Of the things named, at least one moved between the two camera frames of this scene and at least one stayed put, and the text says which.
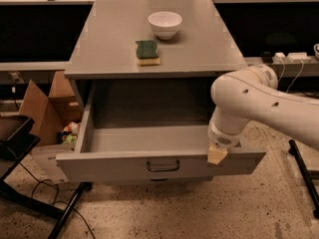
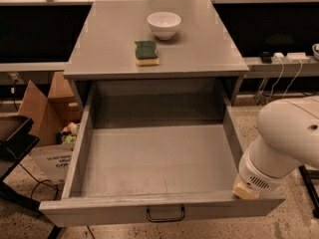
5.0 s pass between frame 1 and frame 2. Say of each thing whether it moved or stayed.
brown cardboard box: stayed
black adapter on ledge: stayed
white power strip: stayed
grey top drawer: moved
